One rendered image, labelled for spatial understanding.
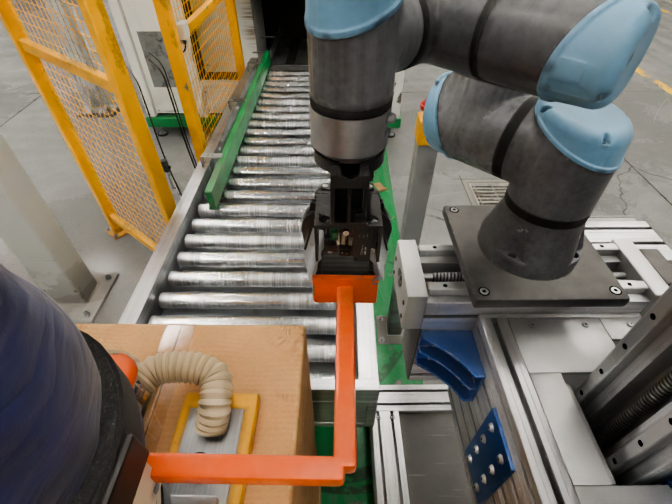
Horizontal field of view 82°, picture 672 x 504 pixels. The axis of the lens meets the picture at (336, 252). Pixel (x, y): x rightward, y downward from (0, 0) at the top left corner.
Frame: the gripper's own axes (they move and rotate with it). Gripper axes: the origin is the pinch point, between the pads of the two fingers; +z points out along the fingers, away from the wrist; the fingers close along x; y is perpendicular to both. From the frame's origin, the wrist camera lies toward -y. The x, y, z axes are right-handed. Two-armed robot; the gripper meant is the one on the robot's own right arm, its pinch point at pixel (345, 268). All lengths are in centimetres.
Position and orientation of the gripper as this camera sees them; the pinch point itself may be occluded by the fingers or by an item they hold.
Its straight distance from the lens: 54.3
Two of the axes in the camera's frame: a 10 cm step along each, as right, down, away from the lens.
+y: -0.1, 6.9, -7.2
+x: 10.0, 0.1, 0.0
